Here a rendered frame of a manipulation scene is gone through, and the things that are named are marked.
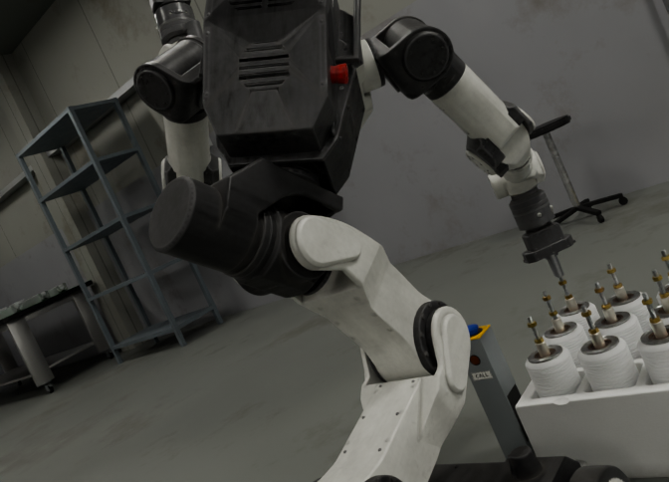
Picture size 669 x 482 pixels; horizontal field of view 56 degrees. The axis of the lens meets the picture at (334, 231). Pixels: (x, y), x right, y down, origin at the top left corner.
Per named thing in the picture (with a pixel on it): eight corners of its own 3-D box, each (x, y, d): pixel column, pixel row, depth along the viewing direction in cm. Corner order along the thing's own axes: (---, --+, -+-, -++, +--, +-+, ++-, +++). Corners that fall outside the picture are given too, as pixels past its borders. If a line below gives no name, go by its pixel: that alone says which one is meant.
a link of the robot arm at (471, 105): (555, 132, 120) (480, 55, 112) (510, 185, 122) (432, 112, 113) (523, 123, 131) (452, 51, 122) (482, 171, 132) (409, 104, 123)
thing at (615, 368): (610, 442, 125) (575, 361, 124) (608, 418, 134) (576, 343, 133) (661, 432, 121) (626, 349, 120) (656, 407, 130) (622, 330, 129)
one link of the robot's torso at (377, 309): (472, 388, 113) (287, 266, 89) (397, 398, 125) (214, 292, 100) (477, 314, 122) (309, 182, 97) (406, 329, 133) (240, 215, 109)
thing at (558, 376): (566, 417, 142) (536, 346, 141) (607, 417, 135) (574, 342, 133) (549, 441, 136) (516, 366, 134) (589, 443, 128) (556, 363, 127)
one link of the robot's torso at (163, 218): (189, 238, 81) (204, 122, 88) (138, 262, 89) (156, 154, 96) (340, 291, 99) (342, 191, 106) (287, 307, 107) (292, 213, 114)
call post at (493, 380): (533, 459, 145) (479, 339, 143) (506, 460, 149) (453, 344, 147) (542, 441, 150) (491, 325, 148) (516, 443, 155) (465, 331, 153)
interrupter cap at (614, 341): (581, 360, 125) (580, 357, 125) (581, 345, 131) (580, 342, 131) (620, 349, 121) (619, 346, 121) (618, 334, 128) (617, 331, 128)
